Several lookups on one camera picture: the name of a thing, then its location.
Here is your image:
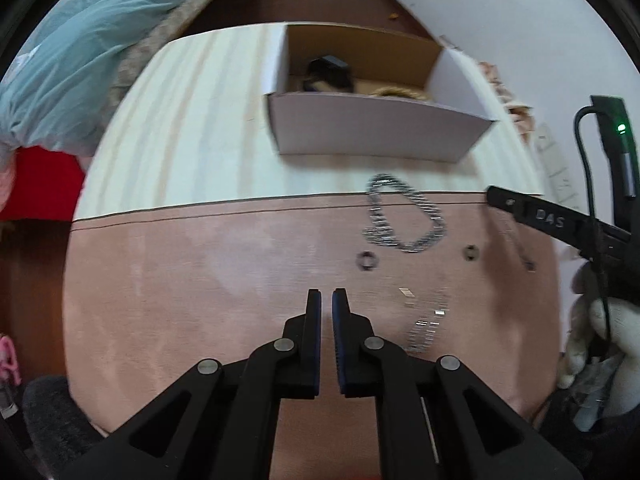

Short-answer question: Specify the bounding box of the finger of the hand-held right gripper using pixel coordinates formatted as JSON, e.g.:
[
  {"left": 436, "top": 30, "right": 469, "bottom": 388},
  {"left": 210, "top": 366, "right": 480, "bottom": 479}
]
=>
[{"left": 486, "top": 185, "right": 596, "bottom": 251}]

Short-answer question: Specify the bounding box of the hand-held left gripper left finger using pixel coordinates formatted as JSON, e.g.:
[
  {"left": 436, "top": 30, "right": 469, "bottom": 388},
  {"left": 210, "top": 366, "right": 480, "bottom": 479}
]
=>
[{"left": 59, "top": 288, "right": 322, "bottom": 480}]

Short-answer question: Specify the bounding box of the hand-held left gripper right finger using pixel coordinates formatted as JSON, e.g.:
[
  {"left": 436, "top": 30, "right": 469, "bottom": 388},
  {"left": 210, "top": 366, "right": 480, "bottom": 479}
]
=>
[{"left": 332, "top": 288, "right": 586, "bottom": 480}]

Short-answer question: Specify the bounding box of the silver chain necklace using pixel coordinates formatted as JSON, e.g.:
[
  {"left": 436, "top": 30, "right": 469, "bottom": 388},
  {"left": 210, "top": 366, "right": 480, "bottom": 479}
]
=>
[{"left": 363, "top": 173, "right": 446, "bottom": 254}]

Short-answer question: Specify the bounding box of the white cardboard box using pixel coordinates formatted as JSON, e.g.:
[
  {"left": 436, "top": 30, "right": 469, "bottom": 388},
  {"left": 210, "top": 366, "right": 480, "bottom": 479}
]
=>
[{"left": 264, "top": 22, "right": 500, "bottom": 163}]

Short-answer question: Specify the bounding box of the person's right hand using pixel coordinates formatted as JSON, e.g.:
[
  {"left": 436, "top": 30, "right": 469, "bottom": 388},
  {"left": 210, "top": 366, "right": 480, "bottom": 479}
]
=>
[{"left": 558, "top": 263, "right": 640, "bottom": 419}]

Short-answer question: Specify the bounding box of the black object in box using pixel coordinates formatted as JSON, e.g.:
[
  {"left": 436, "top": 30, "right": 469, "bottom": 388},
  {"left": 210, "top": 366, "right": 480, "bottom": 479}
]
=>
[{"left": 303, "top": 55, "right": 355, "bottom": 93}]

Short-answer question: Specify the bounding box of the grey chair seat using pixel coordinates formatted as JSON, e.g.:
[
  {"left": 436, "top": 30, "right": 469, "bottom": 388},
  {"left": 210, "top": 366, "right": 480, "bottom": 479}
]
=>
[{"left": 22, "top": 375, "right": 107, "bottom": 476}]

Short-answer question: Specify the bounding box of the pink object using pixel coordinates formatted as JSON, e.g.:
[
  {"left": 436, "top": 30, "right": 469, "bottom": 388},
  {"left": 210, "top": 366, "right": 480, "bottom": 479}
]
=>
[{"left": 0, "top": 335, "right": 22, "bottom": 387}]

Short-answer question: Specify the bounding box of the red cloth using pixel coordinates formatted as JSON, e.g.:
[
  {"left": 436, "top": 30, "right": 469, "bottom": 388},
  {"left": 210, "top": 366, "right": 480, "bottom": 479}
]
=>
[{"left": 0, "top": 145, "right": 87, "bottom": 222}]

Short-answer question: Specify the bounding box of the woven bed edge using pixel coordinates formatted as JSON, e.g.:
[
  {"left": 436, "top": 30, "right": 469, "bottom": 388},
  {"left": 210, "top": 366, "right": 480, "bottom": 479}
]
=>
[{"left": 105, "top": 0, "right": 260, "bottom": 111}]

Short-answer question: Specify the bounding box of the teal blanket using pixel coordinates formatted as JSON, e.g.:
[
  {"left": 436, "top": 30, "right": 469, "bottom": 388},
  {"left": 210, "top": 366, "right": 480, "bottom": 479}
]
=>
[{"left": 0, "top": 0, "right": 240, "bottom": 157}]

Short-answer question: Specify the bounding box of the black cable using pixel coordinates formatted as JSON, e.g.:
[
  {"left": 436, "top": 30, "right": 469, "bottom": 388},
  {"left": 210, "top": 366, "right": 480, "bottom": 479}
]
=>
[{"left": 573, "top": 105, "right": 614, "bottom": 346}]

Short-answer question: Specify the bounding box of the silver link bracelet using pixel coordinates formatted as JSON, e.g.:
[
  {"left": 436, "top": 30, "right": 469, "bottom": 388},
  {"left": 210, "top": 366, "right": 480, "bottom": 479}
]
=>
[{"left": 398, "top": 286, "right": 451, "bottom": 356}]

